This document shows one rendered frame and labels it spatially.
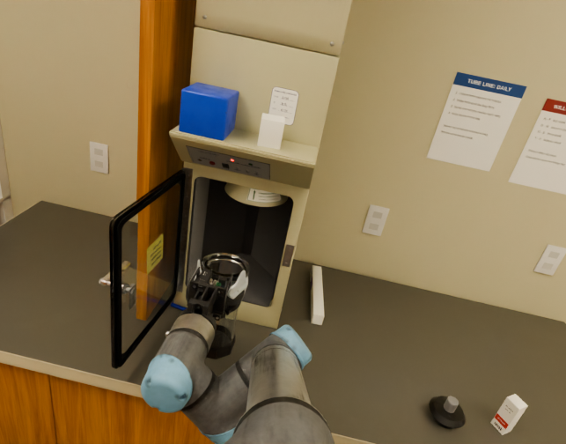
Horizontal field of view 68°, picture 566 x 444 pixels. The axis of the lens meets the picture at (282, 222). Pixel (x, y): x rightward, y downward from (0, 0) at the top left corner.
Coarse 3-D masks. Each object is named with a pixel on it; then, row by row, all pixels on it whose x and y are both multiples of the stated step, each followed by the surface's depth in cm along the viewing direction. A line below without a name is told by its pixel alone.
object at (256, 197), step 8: (232, 184) 111; (232, 192) 111; (240, 192) 109; (248, 192) 109; (256, 192) 109; (264, 192) 109; (240, 200) 109; (248, 200) 109; (256, 200) 109; (264, 200) 109; (272, 200) 110; (280, 200) 112
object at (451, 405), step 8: (432, 400) 108; (440, 400) 108; (448, 400) 104; (456, 400) 105; (432, 408) 106; (440, 408) 106; (448, 408) 105; (456, 408) 106; (432, 416) 107; (440, 416) 104; (448, 416) 104; (456, 416) 104; (464, 416) 105; (440, 424) 105; (448, 424) 103; (456, 424) 103; (464, 424) 104
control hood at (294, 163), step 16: (176, 128) 92; (176, 144) 94; (192, 144) 92; (208, 144) 90; (224, 144) 89; (240, 144) 90; (256, 144) 92; (288, 144) 96; (304, 144) 98; (256, 160) 92; (272, 160) 90; (288, 160) 89; (304, 160) 89; (272, 176) 98; (288, 176) 96; (304, 176) 94
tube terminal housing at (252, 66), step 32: (192, 64) 94; (224, 64) 93; (256, 64) 92; (288, 64) 91; (320, 64) 90; (256, 96) 95; (320, 96) 93; (256, 128) 98; (288, 128) 97; (320, 128) 96; (192, 192) 108; (288, 192) 105; (256, 320) 124
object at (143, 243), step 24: (168, 192) 98; (144, 216) 89; (168, 216) 101; (144, 240) 92; (168, 240) 106; (144, 264) 96; (168, 264) 110; (144, 288) 99; (168, 288) 115; (144, 312) 103
